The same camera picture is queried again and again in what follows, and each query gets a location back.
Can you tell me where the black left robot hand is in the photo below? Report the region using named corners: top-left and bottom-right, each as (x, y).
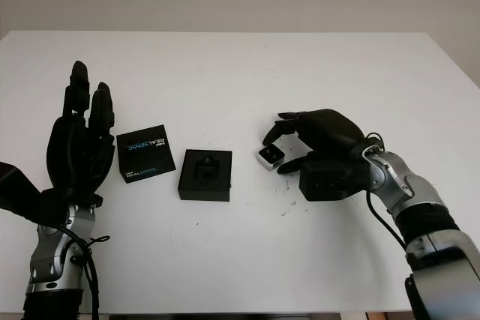
top-left (40, 60), bottom-right (116, 205)

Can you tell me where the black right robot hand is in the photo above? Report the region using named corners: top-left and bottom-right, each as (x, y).
top-left (262, 108), bottom-right (368, 175)

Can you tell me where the small silver RealSense camera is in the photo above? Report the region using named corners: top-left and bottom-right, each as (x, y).
top-left (256, 142), bottom-right (285, 172)

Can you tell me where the black RealSense box lid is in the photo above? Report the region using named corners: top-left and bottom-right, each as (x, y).
top-left (115, 124), bottom-right (177, 185)

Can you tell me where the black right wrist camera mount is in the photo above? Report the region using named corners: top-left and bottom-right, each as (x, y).
top-left (298, 151), bottom-right (371, 202)

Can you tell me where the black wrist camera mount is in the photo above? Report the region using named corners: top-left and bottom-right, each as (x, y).
top-left (298, 151), bottom-right (371, 202)
top-left (0, 160), bottom-right (73, 224)

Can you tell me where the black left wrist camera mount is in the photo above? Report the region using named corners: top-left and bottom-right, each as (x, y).
top-left (0, 160), bottom-right (73, 224)

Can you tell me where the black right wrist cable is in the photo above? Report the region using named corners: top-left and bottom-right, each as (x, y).
top-left (364, 131), bottom-right (410, 254)

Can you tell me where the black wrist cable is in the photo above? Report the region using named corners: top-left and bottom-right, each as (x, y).
top-left (364, 131), bottom-right (410, 254)
top-left (37, 222), bottom-right (112, 320)

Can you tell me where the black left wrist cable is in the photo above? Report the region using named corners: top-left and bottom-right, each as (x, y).
top-left (37, 222), bottom-right (112, 320)

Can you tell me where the black box base with camera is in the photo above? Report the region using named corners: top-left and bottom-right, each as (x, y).
top-left (175, 149), bottom-right (233, 202)

